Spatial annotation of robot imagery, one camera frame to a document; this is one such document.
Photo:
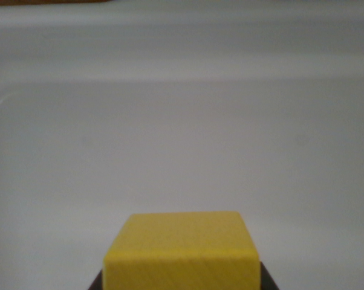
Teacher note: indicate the gripper right finger with grey pad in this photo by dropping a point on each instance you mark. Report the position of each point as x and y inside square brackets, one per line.
[266, 281]

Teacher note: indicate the white plastic bin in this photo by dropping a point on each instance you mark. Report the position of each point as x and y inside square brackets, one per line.
[109, 136]

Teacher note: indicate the yellow wooden cube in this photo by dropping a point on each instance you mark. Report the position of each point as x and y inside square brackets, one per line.
[182, 256]

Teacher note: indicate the gripper left finger with grey pad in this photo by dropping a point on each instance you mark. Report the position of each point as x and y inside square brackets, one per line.
[98, 283]

